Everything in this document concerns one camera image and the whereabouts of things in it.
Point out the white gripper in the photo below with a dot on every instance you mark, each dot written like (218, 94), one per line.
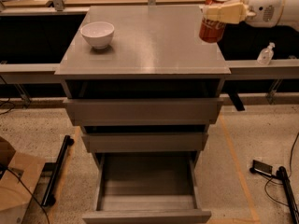
(263, 8)

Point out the red coke can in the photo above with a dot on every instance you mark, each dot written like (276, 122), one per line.
(212, 31)

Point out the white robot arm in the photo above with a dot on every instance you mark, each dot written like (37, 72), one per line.
(289, 16)

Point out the grey drawer cabinet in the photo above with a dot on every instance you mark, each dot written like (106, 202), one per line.
(155, 53)

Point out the grey middle drawer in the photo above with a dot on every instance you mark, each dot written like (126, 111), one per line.
(144, 142)

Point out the grey top drawer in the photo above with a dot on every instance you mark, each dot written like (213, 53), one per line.
(130, 112)

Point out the grey open bottom drawer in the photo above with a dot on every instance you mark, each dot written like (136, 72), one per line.
(146, 188)

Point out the clear sanitizer pump bottle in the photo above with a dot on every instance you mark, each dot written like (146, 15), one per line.
(266, 54)

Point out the white ceramic bowl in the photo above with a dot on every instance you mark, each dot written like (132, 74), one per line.
(98, 34)

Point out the small black floor device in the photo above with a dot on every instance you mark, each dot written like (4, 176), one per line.
(261, 168)

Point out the black bar stand right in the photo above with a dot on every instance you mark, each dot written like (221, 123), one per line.
(283, 176)

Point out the black bar stand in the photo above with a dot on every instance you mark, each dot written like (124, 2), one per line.
(54, 168)
(283, 176)

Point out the black bar stand left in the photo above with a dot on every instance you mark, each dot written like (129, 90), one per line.
(54, 168)

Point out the brown cardboard box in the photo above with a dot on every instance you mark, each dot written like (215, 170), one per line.
(17, 183)

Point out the grey metal rail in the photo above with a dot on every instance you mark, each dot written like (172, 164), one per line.
(233, 70)

